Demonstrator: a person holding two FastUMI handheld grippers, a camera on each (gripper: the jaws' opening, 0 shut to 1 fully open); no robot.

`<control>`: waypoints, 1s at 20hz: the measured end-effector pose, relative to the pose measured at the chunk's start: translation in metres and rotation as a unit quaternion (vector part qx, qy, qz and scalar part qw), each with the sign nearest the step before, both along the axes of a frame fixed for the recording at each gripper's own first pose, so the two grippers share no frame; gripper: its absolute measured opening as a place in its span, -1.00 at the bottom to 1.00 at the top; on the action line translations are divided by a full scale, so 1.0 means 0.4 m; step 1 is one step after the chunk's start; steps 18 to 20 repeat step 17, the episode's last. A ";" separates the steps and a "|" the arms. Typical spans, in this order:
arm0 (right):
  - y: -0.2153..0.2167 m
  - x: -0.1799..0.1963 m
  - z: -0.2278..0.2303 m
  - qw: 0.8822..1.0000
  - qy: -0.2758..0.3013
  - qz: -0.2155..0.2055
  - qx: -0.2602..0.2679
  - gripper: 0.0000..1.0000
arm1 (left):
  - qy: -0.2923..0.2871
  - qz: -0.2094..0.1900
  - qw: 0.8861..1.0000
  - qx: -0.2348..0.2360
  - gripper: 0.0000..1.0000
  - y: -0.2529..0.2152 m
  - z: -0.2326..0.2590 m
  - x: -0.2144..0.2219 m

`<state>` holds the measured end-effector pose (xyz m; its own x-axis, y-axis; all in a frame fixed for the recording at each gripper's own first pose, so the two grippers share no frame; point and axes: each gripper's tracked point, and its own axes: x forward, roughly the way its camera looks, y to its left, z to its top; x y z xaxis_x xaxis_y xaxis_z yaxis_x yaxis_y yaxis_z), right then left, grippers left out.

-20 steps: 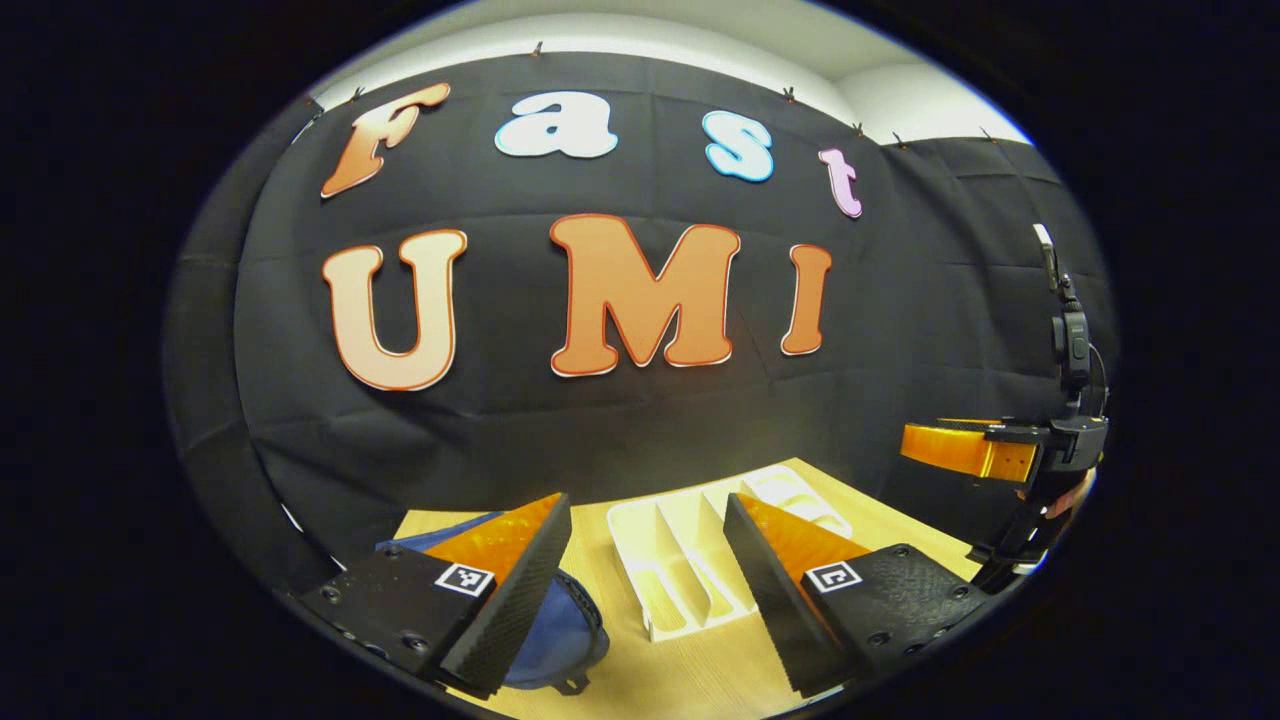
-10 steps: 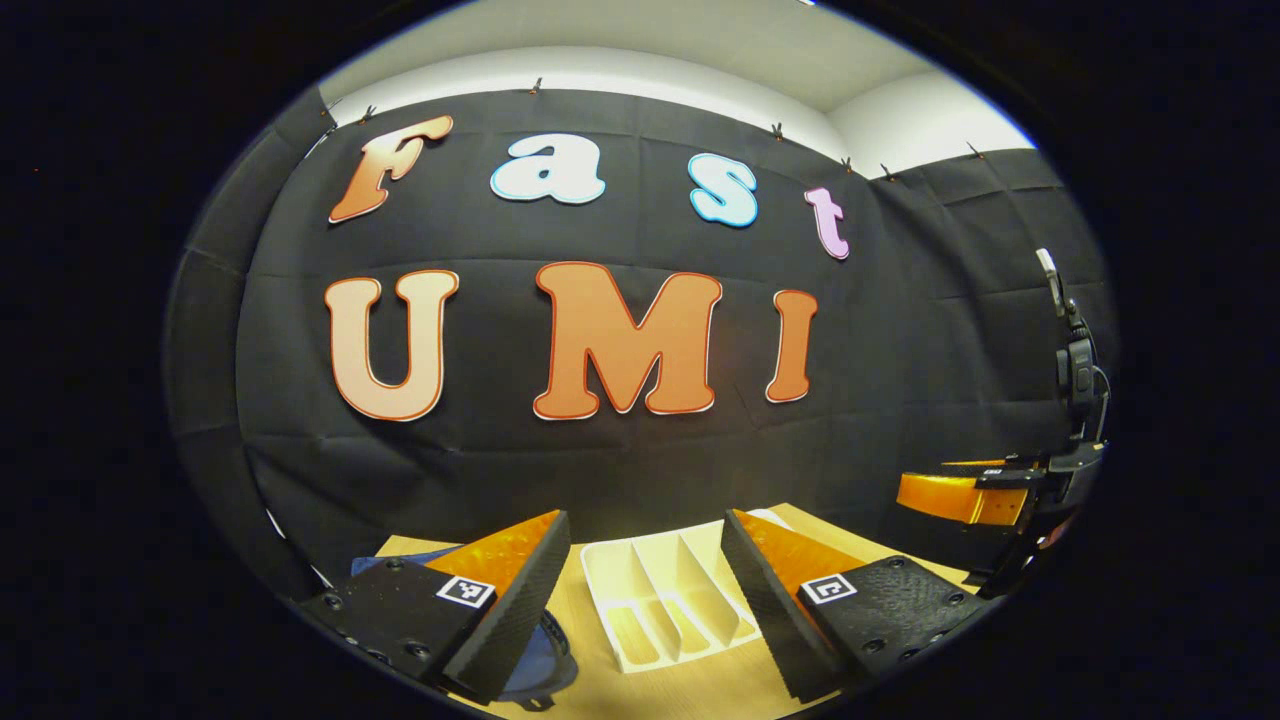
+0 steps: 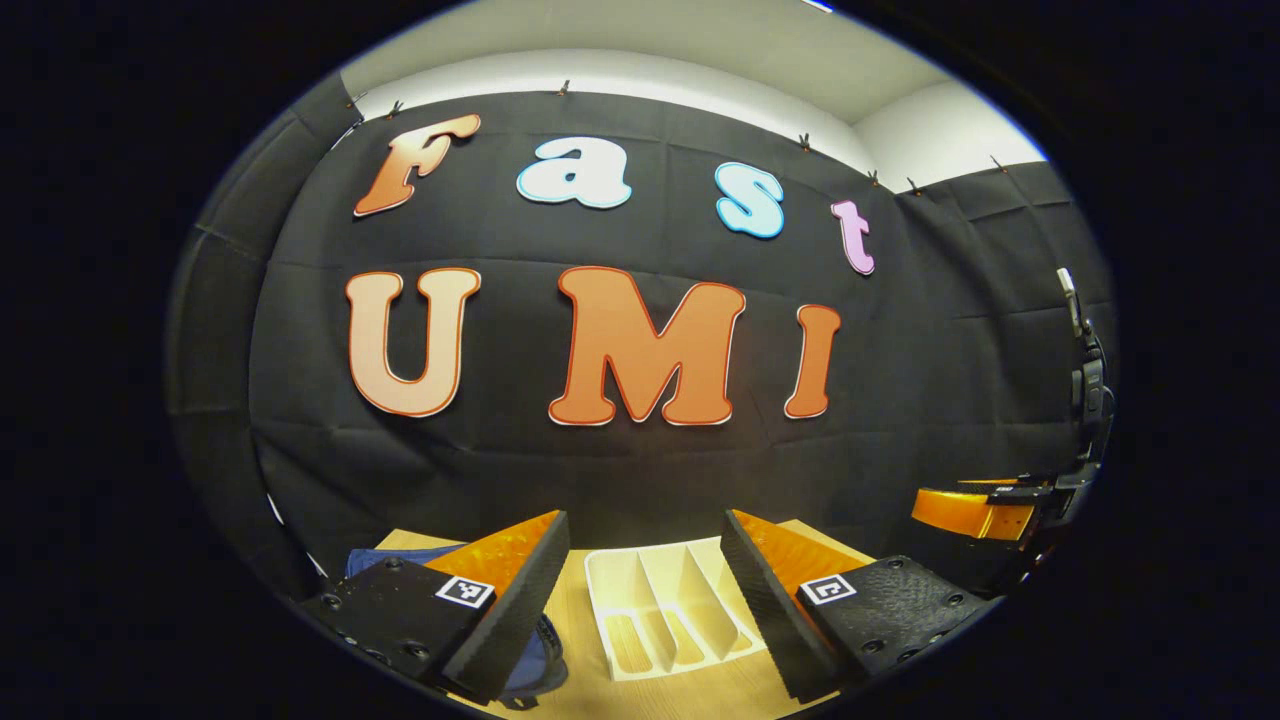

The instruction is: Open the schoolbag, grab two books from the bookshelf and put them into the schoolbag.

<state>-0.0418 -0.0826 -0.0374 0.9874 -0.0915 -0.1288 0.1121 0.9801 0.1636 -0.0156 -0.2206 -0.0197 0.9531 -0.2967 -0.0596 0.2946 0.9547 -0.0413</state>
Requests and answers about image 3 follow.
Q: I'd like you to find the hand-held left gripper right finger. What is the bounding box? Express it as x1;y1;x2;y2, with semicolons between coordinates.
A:
720;508;1001;704

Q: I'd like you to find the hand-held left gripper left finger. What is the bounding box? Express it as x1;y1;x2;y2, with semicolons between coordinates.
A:
300;510;572;706

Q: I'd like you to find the blue schoolbag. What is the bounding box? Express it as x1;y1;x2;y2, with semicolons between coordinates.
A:
345;545;569;706

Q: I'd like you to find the white bookshelf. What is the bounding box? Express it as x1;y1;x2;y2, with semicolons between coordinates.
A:
583;537;769;683

